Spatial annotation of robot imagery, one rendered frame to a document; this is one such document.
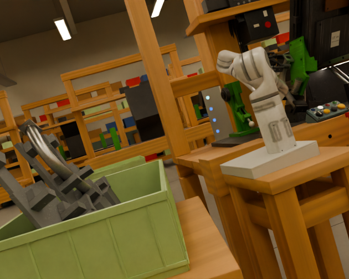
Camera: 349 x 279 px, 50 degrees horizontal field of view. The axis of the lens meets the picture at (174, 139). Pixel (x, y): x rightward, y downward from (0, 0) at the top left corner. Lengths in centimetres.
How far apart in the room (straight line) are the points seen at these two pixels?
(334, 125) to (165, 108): 84
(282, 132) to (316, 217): 27
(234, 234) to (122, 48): 1075
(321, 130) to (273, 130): 44
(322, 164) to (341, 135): 53
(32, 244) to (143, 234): 22
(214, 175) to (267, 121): 33
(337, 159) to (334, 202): 13
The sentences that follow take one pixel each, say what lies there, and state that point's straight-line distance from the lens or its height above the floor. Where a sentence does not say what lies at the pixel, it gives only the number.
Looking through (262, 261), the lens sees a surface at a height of 53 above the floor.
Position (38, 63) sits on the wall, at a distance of 1205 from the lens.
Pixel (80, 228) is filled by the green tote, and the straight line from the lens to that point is 78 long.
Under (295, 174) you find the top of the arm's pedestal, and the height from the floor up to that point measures 84.
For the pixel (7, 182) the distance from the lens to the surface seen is 91.
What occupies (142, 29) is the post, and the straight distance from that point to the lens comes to 204.
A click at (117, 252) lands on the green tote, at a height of 87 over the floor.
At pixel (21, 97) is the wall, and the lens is 1201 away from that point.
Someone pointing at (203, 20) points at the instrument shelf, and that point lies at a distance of 199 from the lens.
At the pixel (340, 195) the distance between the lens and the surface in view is 121.
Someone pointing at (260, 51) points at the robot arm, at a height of 121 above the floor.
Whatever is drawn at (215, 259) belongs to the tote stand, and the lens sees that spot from 81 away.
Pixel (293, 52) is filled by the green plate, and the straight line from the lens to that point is 194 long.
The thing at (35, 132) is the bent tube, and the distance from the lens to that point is 107.
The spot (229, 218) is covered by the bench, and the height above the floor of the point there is 67.
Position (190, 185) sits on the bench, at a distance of 202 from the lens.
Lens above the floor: 110
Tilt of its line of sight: 4 degrees down
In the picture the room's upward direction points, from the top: 17 degrees counter-clockwise
